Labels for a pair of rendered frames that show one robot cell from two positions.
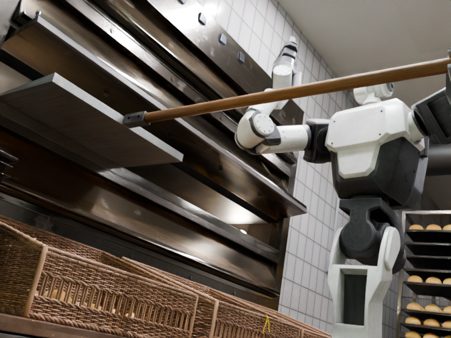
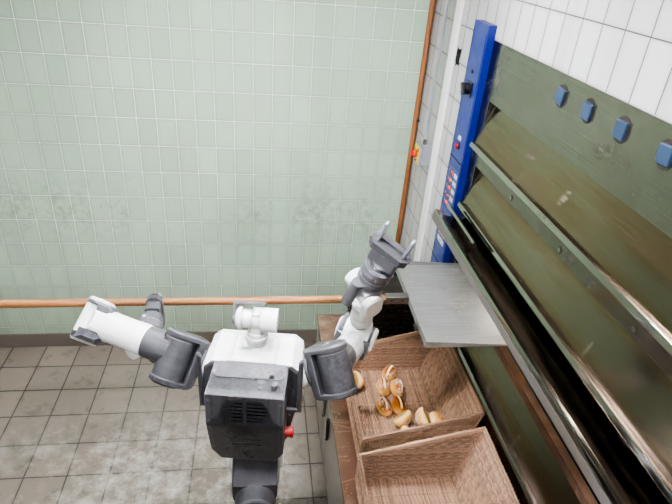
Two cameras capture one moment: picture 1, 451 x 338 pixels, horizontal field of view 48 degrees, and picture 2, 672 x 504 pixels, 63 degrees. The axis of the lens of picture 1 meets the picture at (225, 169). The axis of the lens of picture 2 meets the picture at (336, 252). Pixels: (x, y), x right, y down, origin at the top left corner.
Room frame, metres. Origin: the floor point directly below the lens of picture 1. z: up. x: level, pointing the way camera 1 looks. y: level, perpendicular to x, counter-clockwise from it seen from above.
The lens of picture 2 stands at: (2.39, -1.19, 2.40)
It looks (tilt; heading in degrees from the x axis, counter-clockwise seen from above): 30 degrees down; 132
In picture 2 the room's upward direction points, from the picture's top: 5 degrees clockwise
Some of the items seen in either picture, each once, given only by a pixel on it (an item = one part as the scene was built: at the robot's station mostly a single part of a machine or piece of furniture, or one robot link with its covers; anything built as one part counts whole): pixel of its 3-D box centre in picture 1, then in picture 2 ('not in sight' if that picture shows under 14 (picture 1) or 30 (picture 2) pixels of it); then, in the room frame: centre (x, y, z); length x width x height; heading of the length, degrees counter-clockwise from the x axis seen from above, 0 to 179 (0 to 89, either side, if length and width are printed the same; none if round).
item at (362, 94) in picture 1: (372, 93); (259, 322); (1.45, -0.43, 1.47); 0.10 x 0.07 x 0.09; 43
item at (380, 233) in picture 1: (366, 241); not in sight; (1.47, -0.46, 0.97); 0.14 x 0.13 x 0.12; 51
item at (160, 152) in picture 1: (88, 129); (452, 298); (1.53, 0.46, 1.19); 0.55 x 0.36 x 0.03; 141
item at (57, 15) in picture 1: (192, 121); (581, 319); (2.07, 0.19, 1.54); 1.79 x 0.11 x 0.19; 141
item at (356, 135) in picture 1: (378, 155); (253, 393); (1.49, -0.48, 1.27); 0.34 x 0.30 x 0.36; 43
